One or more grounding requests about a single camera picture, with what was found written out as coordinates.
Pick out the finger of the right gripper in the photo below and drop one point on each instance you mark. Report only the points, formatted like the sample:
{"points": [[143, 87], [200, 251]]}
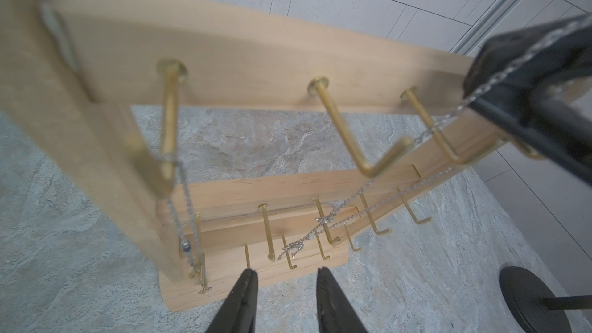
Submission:
{"points": [[510, 85]]}

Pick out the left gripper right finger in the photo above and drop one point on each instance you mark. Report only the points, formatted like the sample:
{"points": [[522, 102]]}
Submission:
{"points": [[334, 312]]}

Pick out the black microphone stand base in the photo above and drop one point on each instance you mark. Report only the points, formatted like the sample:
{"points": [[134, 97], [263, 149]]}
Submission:
{"points": [[533, 305]]}

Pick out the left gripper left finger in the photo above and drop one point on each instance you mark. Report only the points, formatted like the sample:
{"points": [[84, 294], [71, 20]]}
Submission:
{"points": [[238, 312]]}

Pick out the wooden jewelry display stand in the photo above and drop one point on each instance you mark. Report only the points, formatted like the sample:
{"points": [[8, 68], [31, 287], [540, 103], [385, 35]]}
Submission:
{"points": [[66, 266]]}

